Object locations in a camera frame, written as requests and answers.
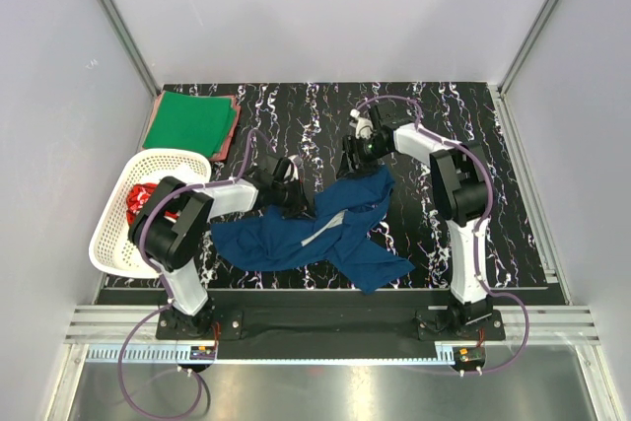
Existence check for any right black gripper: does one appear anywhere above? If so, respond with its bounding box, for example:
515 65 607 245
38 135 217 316
335 135 390 181

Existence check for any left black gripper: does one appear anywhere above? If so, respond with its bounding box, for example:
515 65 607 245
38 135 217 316
272 175 316 221

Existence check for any blue t shirt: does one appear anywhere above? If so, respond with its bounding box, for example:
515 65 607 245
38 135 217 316
211 165 414 294

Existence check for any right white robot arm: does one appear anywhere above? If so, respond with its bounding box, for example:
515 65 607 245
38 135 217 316
337 96 494 339

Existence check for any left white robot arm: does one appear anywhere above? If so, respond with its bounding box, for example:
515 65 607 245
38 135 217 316
128 155 312 338

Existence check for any folded pink t shirt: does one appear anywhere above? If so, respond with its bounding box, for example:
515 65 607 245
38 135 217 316
151 91 243 162

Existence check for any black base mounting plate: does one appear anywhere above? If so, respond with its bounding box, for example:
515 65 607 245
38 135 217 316
157 290 506 342

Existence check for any red and white t shirt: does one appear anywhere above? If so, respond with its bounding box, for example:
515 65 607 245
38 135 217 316
125 182 157 227

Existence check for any left small electronics board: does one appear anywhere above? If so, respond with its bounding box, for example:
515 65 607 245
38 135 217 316
189 345 217 361

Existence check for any small electronics board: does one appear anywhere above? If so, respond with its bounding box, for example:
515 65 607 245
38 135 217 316
189 345 217 361
456 346 486 364

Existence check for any white plastic laundry basket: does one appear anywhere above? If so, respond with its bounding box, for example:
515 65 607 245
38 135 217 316
89 148 212 279

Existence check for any right small electronics board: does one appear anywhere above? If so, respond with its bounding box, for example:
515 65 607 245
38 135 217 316
456 346 486 364

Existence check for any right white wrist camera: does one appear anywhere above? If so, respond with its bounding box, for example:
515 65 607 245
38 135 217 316
350 108 374 139

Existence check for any white slotted cable duct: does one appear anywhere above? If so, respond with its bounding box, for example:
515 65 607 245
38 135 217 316
86 343 456 366

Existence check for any left aluminium frame post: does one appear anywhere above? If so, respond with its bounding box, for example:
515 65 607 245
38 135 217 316
97 0 162 98

